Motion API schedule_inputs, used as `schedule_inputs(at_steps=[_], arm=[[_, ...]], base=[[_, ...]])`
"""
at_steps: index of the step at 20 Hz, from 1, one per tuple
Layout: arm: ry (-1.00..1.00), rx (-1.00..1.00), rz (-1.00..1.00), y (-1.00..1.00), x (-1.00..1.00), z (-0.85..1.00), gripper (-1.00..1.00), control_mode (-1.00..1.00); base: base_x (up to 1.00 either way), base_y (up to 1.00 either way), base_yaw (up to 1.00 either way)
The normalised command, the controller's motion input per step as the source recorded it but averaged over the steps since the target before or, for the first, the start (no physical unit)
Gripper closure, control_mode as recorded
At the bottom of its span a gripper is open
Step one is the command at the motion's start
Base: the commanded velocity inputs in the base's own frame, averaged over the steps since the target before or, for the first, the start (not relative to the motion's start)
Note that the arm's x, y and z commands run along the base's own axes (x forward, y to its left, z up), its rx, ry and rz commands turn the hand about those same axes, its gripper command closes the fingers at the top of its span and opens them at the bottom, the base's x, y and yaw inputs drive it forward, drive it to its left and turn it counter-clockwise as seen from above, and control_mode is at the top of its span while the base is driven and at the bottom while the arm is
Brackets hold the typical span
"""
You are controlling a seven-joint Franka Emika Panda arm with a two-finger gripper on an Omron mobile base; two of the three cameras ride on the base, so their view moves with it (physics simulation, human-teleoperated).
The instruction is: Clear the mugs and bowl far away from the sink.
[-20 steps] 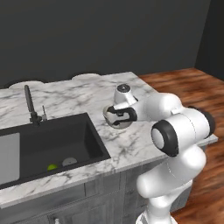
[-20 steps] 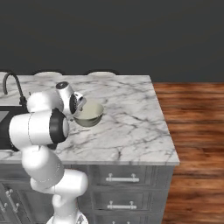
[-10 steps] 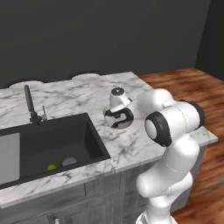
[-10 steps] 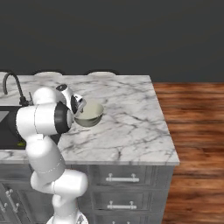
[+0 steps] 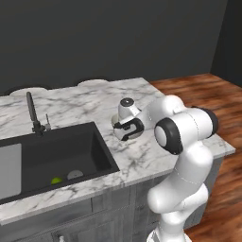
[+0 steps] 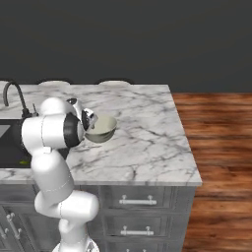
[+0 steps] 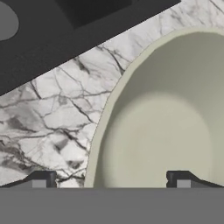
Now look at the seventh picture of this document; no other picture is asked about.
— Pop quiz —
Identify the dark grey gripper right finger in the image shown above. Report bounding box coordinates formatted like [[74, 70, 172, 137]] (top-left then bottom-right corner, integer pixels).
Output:
[[165, 170, 224, 189]]

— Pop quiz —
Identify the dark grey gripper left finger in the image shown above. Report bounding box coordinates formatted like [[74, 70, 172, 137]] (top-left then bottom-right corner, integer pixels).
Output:
[[0, 171, 58, 189]]

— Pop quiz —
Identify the pale green bowl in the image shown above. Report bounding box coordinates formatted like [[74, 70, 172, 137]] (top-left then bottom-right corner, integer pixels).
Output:
[[83, 26, 224, 189]]

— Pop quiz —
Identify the black sink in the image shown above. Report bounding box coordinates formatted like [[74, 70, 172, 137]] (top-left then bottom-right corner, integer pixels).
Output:
[[0, 0, 182, 97]]

